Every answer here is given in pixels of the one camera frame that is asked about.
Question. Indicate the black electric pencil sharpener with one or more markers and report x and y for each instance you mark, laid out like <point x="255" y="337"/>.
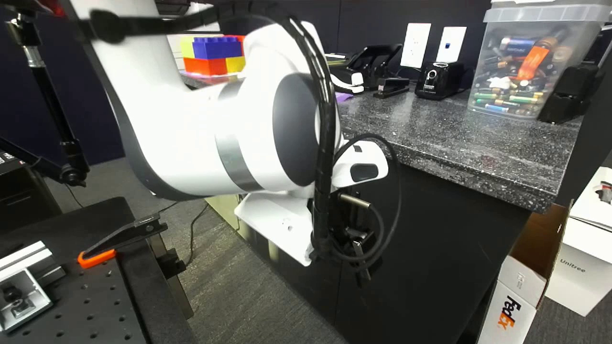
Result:
<point x="440" y="81"/>

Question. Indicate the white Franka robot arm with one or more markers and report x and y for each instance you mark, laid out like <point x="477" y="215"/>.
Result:
<point x="192" y="134"/>

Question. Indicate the clear plastic bin of markers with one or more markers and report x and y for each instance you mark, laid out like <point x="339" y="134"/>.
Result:
<point x="536" y="60"/>

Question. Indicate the orange toy block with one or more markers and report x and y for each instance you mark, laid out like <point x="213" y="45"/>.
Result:
<point x="205" y="66"/>

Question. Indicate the yellow toy block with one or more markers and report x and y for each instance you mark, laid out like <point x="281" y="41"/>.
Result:
<point x="236" y="64"/>
<point x="186" y="48"/>

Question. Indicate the FedEx cardboard box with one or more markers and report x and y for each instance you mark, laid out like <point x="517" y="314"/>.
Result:
<point x="517" y="299"/>

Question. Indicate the aluminium mounting bracket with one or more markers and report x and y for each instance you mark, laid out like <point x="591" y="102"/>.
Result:
<point x="21" y="287"/>

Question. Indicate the black perforated robot table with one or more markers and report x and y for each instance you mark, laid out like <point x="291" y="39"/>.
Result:
<point x="88" y="306"/>

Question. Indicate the blue toy block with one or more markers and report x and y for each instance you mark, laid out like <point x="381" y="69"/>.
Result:
<point x="218" y="47"/>

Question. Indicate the white product box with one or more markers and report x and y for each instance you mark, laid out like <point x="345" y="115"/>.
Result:
<point x="586" y="255"/>

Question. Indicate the black stapler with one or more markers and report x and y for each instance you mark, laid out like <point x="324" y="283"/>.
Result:
<point x="392" y="87"/>

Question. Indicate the white and purple paper sheet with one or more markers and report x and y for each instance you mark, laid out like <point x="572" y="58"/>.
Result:
<point x="345" y="98"/>

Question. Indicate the black camera stand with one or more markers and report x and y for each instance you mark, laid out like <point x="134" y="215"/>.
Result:
<point x="48" y="102"/>

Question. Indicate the black cabinet door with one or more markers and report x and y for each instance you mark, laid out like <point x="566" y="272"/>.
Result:
<point x="452" y="274"/>
<point x="440" y="268"/>

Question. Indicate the black desktop dispenser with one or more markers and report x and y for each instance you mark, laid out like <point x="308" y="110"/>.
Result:
<point x="572" y="92"/>

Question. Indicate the plain white wall plate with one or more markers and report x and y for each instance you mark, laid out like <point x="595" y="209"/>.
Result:
<point x="415" y="45"/>

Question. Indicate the white wall plate with hole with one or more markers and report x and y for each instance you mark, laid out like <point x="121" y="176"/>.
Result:
<point x="450" y="43"/>

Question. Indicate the speckled granite countertop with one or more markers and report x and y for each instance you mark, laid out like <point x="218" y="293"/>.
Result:
<point x="471" y="140"/>

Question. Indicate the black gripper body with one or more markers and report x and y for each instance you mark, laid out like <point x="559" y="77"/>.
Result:
<point x="348" y="230"/>

